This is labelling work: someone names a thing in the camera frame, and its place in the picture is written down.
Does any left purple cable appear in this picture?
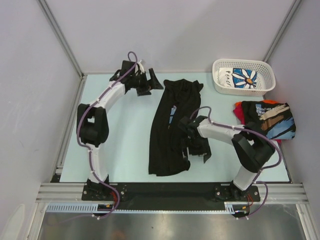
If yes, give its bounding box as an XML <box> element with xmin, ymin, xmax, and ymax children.
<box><xmin>76</xmin><ymin>51</ymin><xmax>122</xmax><ymax>221</ymax></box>

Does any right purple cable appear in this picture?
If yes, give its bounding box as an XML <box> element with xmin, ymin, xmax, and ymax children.
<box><xmin>189</xmin><ymin>106</ymin><xmax>282</xmax><ymax>221</ymax></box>

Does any black printed t-shirt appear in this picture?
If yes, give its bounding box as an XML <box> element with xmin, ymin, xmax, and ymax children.
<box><xmin>148</xmin><ymin>79</ymin><xmax>204</xmax><ymax>177</ymax></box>
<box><xmin>241</xmin><ymin>100</ymin><xmax>296</xmax><ymax>141</ymax></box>

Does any folded black printed t-shirt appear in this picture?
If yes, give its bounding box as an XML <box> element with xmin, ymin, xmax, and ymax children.
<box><xmin>241</xmin><ymin>100</ymin><xmax>296</xmax><ymax>141</ymax></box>

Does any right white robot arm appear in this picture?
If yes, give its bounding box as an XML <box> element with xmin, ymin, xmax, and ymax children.
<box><xmin>178</xmin><ymin>115</ymin><xmax>277</xmax><ymax>201</ymax></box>

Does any white slotted cable duct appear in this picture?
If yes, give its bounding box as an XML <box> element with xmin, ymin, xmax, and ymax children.
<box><xmin>46</xmin><ymin>203</ymin><xmax>249</xmax><ymax>215</ymax></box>

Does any aluminium corner post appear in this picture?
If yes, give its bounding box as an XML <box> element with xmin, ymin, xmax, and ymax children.
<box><xmin>262</xmin><ymin>0</ymin><xmax>304</xmax><ymax>63</ymax></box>
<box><xmin>36</xmin><ymin>0</ymin><xmax>84</xmax><ymax>79</ymax></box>

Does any left aluminium corner post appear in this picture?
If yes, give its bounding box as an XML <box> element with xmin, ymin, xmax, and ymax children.
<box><xmin>36</xmin><ymin>0</ymin><xmax>84</xmax><ymax>79</ymax></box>

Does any right aluminium corner post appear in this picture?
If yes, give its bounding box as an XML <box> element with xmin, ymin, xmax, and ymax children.
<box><xmin>262</xmin><ymin>0</ymin><xmax>304</xmax><ymax>63</ymax></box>

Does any purple cable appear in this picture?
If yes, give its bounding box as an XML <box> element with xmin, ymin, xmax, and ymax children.
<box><xmin>76</xmin><ymin>51</ymin><xmax>122</xmax><ymax>221</ymax></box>
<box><xmin>189</xmin><ymin>106</ymin><xmax>282</xmax><ymax>221</ymax></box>

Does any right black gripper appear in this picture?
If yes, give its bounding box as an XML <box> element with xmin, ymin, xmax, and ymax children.
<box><xmin>181</xmin><ymin>136</ymin><xmax>212</xmax><ymax>162</ymax></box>

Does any white daisy print t-shirt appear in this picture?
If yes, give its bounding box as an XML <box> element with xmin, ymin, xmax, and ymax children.
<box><xmin>218</xmin><ymin>67</ymin><xmax>258</xmax><ymax>89</ymax></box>

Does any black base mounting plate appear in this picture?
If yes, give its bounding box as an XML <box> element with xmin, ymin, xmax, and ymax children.
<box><xmin>81</xmin><ymin>182</ymin><xmax>261</xmax><ymax>211</ymax></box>

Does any aluminium frame rail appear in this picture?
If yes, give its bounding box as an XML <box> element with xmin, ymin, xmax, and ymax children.
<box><xmin>35</xmin><ymin>183</ymin><xmax>309</xmax><ymax>205</ymax></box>

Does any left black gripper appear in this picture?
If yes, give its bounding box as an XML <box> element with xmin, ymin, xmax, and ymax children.
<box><xmin>129</xmin><ymin>68</ymin><xmax>163</xmax><ymax>97</ymax></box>

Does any white plastic basket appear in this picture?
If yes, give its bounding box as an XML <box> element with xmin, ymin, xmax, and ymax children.
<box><xmin>212</xmin><ymin>58</ymin><xmax>276</xmax><ymax>97</ymax></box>

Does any folded red t-shirt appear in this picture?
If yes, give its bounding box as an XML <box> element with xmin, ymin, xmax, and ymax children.
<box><xmin>233</xmin><ymin>100</ymin><xmax>285</xmax><ymax>135</ymax></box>

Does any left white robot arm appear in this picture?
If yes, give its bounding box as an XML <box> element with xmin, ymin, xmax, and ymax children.
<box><xmin>76</xmin><ymin>60</ymin><xmax>164</xmax><ymax>201</ymax></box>

